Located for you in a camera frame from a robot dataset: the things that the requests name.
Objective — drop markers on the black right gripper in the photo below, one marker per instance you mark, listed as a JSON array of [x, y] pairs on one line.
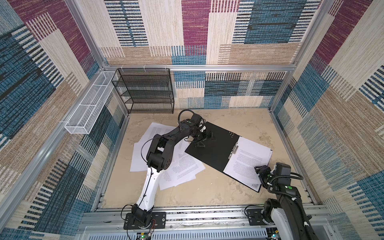
[[261, 170]]

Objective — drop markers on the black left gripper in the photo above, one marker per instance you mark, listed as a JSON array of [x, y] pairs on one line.
[[204, 138]]

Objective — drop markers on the red and black ring binder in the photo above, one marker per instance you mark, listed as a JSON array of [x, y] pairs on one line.
[[216, 154]]

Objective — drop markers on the white text paper top sheet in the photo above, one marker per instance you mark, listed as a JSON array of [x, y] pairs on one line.
[[246, 156]]

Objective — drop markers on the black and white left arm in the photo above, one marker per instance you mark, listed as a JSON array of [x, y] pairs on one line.
[[159, 157]]

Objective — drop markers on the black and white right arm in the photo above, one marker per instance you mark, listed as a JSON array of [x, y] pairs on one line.
[[286, 211]]

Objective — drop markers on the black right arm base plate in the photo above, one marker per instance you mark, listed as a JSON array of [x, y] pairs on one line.
[[255, 217]]

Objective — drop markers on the black wire mesh file rack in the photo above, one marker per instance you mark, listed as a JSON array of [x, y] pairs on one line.
[[145, 91]]

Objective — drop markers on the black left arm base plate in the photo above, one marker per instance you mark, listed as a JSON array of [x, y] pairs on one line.
[[154, 220]]

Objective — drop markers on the white wire mesh tray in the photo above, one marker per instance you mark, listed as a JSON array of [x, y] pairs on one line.
[[87, 112]]

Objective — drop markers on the aluminium front rail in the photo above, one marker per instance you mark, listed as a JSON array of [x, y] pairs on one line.
[[177, 218]]

